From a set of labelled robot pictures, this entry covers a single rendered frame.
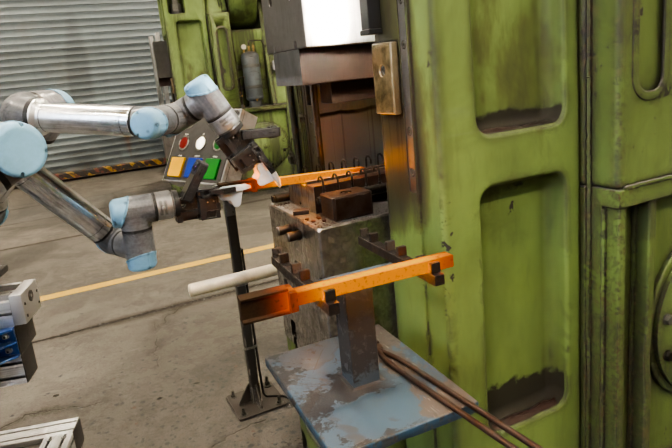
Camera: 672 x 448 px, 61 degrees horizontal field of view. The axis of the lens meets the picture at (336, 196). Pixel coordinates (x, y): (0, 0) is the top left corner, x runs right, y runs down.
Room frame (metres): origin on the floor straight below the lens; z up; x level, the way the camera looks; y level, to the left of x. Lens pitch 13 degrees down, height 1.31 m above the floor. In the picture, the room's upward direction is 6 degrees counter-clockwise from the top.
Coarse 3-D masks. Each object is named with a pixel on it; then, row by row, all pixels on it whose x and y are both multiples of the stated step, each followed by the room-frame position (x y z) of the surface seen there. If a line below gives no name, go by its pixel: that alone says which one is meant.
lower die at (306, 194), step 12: (384, 168) 1.70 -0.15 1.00; (312, 180) 1.61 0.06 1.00; (324, 180) 1.62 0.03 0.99; (336, 180) 1.61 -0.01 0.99; (348, 180) 1.60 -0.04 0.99; (360, 180) 1.61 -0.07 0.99; (372, 180) 1.63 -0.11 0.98; (384, 180) 1.64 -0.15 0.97; (300, 192) 1.64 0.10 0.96; (312, 192) 1.56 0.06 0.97; (312, 204) 1.57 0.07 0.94
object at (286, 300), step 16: (432, 256) 1.01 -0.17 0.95; (448, 256) 1.00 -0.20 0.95; (368, 272) 0.96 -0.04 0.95; (384, 272) 0.95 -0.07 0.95; (400, 272) 0.97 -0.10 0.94; (416, 272) 0.98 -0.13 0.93; (272, 288) 0.90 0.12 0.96; (288, 288) 0.91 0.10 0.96; (304, 288) 0.91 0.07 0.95; (320, 288) 0.91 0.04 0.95; (336, 288) 0.92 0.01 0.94; (352, 288) 0.93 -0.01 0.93; (240, 304) 0.87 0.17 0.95; (256, 304) 0.88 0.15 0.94; (272, 304) 0.89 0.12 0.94; (288, 304) 0.90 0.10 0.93; (256, 320) 0.87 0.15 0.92
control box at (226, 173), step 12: (204, 120) 2.10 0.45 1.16; (240, 120) 1.98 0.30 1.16; (252, 120) 2.02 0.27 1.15; (192, 132) 2.11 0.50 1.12; (204, 132) 2.07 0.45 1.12; (192, 144) 2.08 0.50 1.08; (204, 144) 2.03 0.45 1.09; (180, 156) 2.09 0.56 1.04; (192, 156) 2.05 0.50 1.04; (204, 156) 2.01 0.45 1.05; (216, 156) 1.97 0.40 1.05; (168, 168) 2.11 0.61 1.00; (228, 168) 1.92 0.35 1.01; (168, 180) 2.08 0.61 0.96; (180, 180) 2.03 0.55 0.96; (204, 180) 1.95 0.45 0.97; (216, 180) 1.91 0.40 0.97; (228, 180) 1.91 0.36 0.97
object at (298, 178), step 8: (344, 168) 1.69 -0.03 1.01; (352, 168) 1.68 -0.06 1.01; (360, 168) 1.68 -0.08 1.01; (280, 176) 1.61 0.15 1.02; (288, 176) 1.60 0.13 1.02; (296, 176) 1.60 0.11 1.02; (304, 176) 1.61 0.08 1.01; (312, 176) 1.62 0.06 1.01; (328, 176) 1.64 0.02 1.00; (224, 184) 1.51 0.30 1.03; (232, 184) 1.52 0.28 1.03; (248, 184) 1.55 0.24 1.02; (256, 184) 1.54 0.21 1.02; (272, 184) 1.57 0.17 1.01; (288, 184) 1.59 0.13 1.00
